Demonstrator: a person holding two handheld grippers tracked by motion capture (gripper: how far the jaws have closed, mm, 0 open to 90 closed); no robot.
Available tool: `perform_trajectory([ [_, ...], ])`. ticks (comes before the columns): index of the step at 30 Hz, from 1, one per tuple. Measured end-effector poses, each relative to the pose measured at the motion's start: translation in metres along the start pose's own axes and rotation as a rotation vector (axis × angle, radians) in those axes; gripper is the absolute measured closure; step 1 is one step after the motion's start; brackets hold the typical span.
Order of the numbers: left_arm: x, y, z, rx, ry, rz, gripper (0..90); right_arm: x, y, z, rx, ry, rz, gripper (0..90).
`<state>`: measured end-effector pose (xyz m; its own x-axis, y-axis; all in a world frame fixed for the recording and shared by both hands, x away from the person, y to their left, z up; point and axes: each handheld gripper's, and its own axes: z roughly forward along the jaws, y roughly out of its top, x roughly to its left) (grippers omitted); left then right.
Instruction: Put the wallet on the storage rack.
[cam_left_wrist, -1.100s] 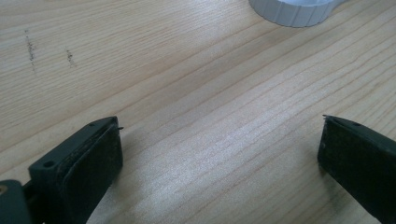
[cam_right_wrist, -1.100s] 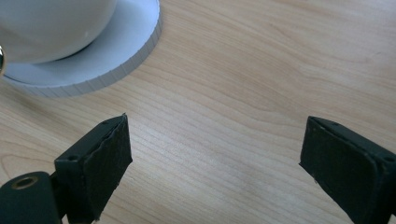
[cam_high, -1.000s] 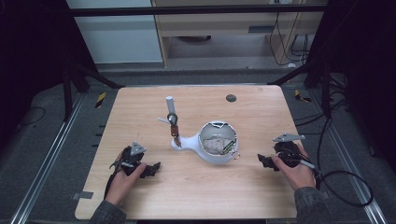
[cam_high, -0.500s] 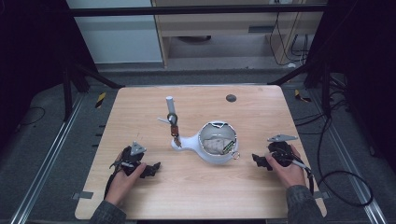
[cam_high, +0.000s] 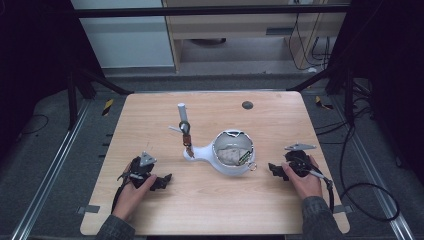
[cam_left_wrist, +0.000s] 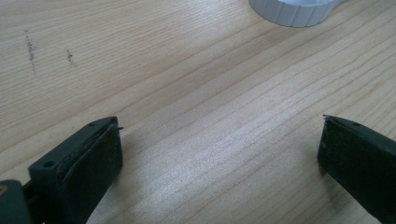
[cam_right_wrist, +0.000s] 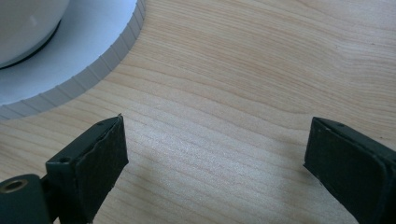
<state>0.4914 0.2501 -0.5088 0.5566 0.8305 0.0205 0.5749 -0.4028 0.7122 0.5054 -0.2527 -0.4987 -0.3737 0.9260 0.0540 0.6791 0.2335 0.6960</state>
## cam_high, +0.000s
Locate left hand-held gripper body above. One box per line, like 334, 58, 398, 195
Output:
116, 150, 158, 190

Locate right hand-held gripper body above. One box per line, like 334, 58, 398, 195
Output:
283, 142, 326, 180

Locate keychain with green cord loop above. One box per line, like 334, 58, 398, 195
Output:
178, 120, 196, 159

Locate grey cloth pouch with ring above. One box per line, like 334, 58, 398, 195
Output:
216, 146, 258, 172

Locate white stand with bowl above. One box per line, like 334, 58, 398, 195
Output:
168, 102, 257, 177

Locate person's left hand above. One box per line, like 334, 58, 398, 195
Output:
111, 162, 158, 224

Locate person's right hand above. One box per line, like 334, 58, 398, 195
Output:
281, 154, 325, 201

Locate yellow black striped tape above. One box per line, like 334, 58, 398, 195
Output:
101, 98, 115, 117
315, 95, 334, 111

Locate black metal stand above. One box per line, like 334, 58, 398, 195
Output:
285, 61, 357, 128
64, 64, 135, 132

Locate dark curtain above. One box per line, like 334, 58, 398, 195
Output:
0, 0, 103, 164
328, 0, 424, 186

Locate white cabinet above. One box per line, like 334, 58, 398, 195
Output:
69, 0, 176, 70

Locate light wooden desk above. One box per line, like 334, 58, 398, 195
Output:
161, 0, 352, 74

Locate black horizontal bar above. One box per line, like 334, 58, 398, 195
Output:
70, 4, 352, 19

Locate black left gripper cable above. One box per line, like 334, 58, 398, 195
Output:
110, 179, 131, 215

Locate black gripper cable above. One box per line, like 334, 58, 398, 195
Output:
318, 172, 336, 214
110, 179, 131, 215

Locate black looped floor cable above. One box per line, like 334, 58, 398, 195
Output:
314, 93, 401, 223

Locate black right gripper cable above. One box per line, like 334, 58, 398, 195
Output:
318, 172, 336, 214

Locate grey table edge bracket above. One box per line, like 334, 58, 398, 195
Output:
77, 204, 101, 215
333, 204, 354, 215

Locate aluminium floor rail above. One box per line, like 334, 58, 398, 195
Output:
329, 95, 417, 240
10, 99, 92, 240

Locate thin black floor cable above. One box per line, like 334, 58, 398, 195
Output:
19, 113, 50, 137

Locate black hanging cables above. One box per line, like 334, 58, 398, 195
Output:
287, 12, 332, 72

